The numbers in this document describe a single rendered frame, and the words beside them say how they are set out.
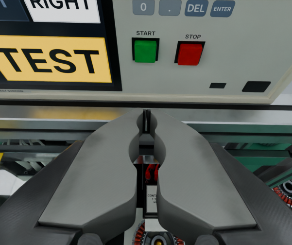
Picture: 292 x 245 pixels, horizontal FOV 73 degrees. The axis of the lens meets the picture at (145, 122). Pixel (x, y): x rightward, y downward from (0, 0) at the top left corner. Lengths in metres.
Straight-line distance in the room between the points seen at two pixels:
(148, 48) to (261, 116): 0.15
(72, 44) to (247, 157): 0.25
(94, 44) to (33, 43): 0.05
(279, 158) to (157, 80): 0.21
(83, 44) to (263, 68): 0.16
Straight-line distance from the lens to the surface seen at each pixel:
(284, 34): 0.20
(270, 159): 0.33
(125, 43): 0.18
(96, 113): 0.22
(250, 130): 0.25
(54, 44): 0.19
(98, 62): 0.19
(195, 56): 0.18
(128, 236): 0.51
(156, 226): 0.46
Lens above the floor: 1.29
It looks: 56 degrees down
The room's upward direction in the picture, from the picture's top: 2 degrees clockwise
